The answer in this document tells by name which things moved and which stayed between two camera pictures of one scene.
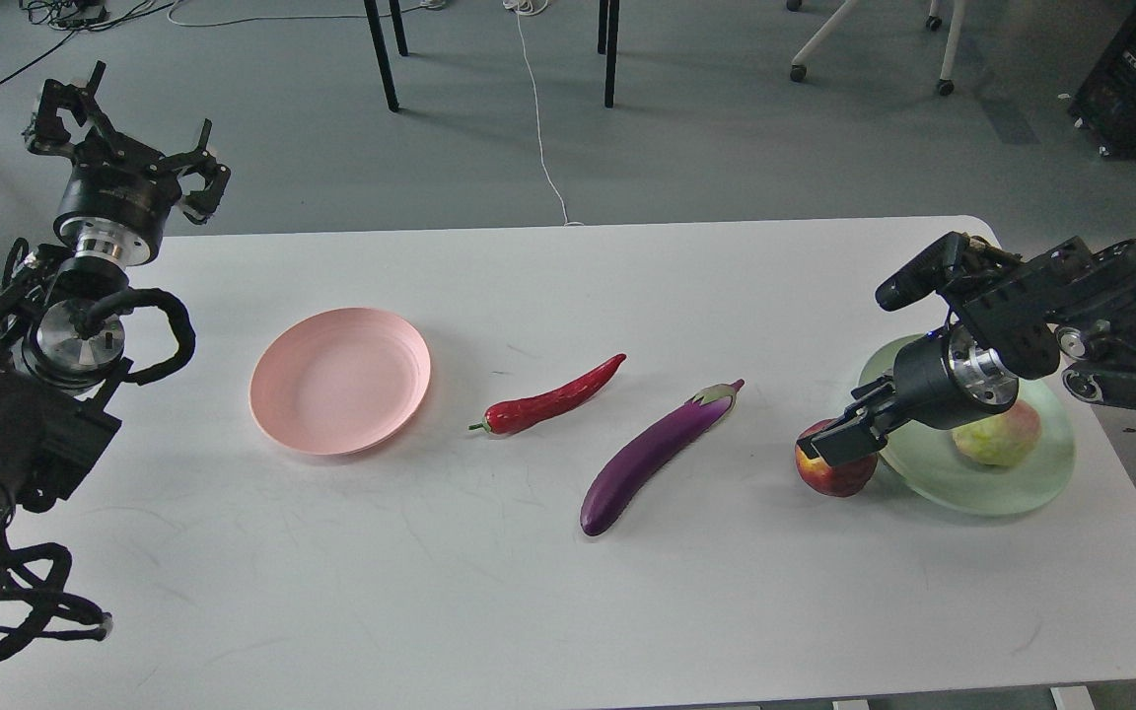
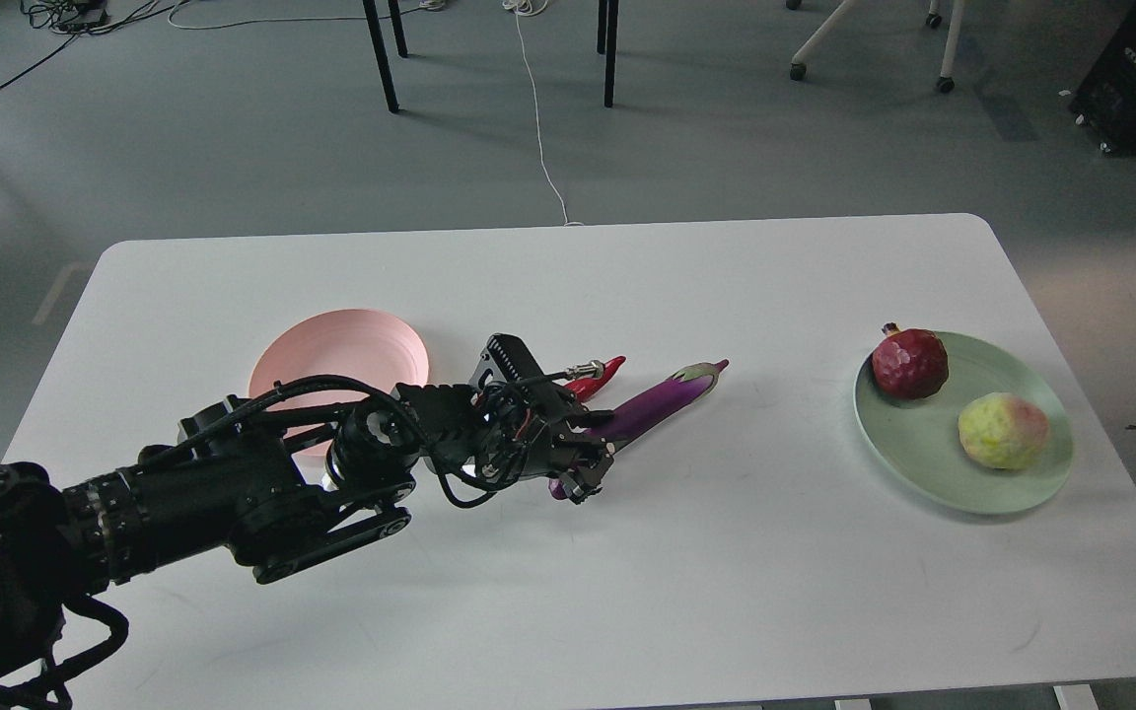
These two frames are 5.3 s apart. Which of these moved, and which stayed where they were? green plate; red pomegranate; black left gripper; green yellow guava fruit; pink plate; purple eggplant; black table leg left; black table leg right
Moved: purple eggplant; black left gripper; red pomegranate
Stayed: green plate; black table leg left; green yellow guava fruit; black table leg right; pink plate
